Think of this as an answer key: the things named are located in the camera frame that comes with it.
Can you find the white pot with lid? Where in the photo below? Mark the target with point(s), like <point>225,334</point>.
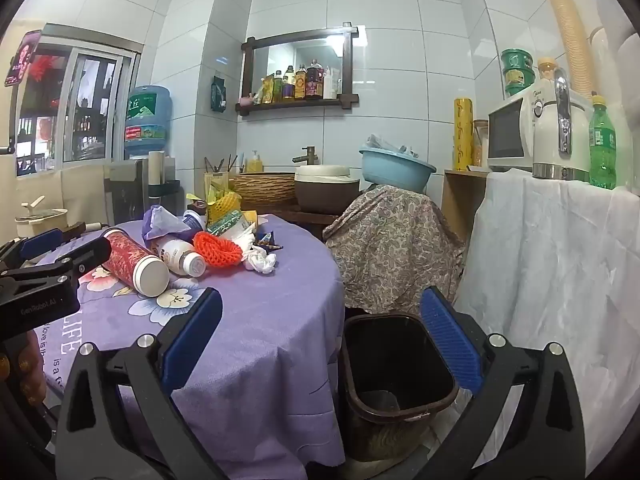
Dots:
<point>42,220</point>

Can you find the pink teapot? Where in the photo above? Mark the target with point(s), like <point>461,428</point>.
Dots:
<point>246,101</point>

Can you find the blue water jug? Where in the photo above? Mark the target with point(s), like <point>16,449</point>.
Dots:
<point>147,120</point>

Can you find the green noodle bowl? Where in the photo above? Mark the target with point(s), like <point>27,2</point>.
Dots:
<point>519,82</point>
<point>516,59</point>

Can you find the yellow snack can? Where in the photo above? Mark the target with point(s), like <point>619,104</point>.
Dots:
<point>251,218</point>

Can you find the white tissue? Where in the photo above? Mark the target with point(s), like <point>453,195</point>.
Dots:
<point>260,261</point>

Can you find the white electric kettle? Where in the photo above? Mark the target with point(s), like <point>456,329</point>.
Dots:
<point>547,135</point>

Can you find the row of condiment bottles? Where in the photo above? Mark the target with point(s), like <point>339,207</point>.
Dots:
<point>300,85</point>

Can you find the red foam net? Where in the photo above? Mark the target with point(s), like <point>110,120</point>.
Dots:
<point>215,250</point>

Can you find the red patterned can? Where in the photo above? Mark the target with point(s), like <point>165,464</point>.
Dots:
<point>127,257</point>

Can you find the white microwave oven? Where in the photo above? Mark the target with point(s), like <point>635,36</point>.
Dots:
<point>507,130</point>

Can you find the wooden framed mirror shelf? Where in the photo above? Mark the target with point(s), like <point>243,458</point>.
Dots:
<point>300,55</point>

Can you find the floral cloth cover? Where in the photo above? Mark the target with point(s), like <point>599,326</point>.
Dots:
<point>395,245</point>

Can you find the wicker basket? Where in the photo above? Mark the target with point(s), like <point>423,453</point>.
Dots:
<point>262,187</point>

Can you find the mounted phone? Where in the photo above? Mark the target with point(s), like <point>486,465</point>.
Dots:
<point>22,57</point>

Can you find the purple floral tablecloth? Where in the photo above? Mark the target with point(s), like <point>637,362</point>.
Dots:
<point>280,310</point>

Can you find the wooden cabinet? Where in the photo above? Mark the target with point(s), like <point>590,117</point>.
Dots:
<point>457,205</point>

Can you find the water dispenser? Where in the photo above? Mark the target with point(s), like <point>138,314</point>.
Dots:
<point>125,190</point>

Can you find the person's left hand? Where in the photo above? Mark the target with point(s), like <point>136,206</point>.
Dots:
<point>32,375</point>

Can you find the stack of yellow paper cups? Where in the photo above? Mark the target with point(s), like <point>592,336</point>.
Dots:
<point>565,25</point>

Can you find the yellow foam net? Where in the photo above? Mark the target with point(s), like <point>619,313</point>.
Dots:
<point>222,205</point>

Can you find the crumpled clear plastic bag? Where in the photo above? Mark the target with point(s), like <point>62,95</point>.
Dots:
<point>385,144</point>

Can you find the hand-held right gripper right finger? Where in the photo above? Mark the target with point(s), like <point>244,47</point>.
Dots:
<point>450,340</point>

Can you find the bronze faucet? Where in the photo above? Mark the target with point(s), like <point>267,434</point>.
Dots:
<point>309,155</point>

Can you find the white paper roll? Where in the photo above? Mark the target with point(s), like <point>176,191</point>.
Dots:
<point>157,167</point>

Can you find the beige chopstick holder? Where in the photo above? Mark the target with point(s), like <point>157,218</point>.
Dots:
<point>216,182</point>

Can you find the green wall pouch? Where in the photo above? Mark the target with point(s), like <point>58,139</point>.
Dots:
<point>218,94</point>

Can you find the wooden counter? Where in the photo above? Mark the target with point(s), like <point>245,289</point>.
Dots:
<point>310,220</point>

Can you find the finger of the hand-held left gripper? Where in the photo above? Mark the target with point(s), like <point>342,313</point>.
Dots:
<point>95,251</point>
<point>42,243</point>

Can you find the blue snack wrapper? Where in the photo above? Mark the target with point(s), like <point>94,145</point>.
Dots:
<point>267,241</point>

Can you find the purple plastic bag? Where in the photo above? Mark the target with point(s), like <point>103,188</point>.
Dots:
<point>160,222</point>

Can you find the white cloth cover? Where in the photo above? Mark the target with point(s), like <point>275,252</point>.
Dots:
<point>550,270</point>

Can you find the yellow soap bottle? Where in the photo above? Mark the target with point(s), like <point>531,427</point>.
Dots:
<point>255,164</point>

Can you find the yellow wrap roll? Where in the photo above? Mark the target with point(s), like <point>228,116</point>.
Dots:
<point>463,135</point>

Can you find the light blue basin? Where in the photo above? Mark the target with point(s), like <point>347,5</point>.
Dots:
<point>395,172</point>

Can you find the brown and cream rice cooker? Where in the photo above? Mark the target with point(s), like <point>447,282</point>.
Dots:
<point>325,195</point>

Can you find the sliding window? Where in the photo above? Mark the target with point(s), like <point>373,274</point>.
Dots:
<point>95,105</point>

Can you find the green soda bottle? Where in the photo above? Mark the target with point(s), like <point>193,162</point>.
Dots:
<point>602,155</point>

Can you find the green milk carton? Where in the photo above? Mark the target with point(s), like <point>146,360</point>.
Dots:
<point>227,222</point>

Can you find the white plastic bottle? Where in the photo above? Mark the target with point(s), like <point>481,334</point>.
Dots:
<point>175,250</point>

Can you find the glass jar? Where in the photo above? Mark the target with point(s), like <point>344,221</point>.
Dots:
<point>480,145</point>

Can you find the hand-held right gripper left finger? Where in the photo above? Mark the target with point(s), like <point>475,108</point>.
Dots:
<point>192,340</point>

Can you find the dark brown bin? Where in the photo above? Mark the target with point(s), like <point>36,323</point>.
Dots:
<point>395,360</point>

